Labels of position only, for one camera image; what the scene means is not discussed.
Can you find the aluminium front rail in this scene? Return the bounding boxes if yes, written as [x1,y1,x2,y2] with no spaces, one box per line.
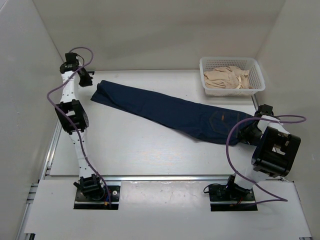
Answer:
[103,174,230,182]

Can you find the beige trousers in basket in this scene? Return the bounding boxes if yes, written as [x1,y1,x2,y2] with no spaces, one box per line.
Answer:
[203,66,253,89]

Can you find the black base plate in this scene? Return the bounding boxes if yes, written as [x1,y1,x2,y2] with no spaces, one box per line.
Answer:
[73,181,121,210]
[203,183,258,212]

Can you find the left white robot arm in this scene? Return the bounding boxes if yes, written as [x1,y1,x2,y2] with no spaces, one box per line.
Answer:
[55,51,106,201]

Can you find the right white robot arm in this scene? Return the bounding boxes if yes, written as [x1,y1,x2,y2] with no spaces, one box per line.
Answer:
[224,104,301,200]

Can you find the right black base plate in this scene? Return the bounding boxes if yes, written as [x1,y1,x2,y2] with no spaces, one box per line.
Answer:
[203,183,258,212]

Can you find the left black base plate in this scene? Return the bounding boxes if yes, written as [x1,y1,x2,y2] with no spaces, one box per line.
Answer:
[73,181,121,210]

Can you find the dark blue denim trousers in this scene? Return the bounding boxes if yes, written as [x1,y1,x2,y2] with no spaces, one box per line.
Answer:
[91,80,250,146]

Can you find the white plastic basket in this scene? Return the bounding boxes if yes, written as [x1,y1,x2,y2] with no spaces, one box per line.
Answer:
[199,57,266,97]

